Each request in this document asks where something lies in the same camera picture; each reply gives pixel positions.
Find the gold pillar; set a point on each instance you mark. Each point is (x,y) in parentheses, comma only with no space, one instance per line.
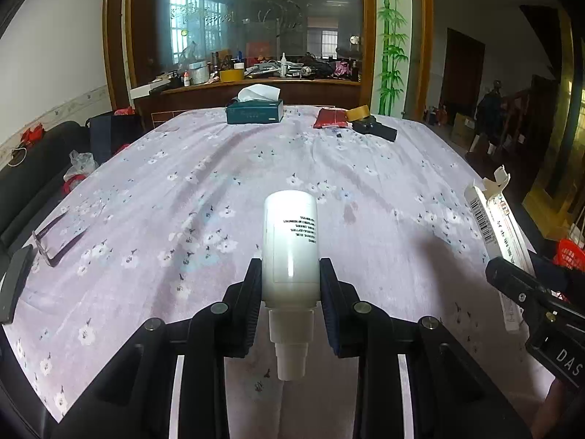
(556,197)

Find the black flat device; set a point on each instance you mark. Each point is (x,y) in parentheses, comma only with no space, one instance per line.
(370,126)

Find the red envelope packet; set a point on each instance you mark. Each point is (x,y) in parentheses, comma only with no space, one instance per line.
(331,118)

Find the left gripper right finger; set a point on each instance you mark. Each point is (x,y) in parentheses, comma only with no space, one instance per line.
(451,396)

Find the white spray bottle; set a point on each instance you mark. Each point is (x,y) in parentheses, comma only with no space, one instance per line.
(290,277)

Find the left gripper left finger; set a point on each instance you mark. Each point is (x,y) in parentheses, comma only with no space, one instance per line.
(131,396)

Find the person right hand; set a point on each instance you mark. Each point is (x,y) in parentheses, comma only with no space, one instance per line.
(550,410)

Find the wooden sideboard cabinet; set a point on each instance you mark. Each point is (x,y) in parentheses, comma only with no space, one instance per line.
(162,106)

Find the black sofa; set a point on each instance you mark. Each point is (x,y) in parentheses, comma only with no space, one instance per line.
(35,184)

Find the dark green tissue box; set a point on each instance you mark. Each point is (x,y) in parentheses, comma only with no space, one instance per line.
(256,104)

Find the long white medicine box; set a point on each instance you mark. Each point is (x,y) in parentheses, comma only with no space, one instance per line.
(498,228)

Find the red plastic mesh basket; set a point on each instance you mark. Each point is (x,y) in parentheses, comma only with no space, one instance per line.
(570,255)

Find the floral purple tablecloth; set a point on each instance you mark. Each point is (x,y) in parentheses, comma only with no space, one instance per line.
(163,228)

